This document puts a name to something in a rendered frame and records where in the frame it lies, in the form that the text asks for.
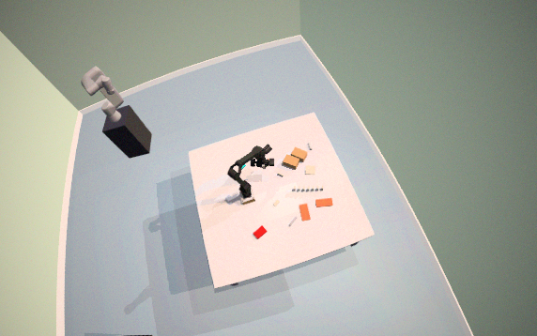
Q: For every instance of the red flat block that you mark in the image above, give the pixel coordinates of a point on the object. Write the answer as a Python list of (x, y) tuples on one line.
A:
[(259, 232)]

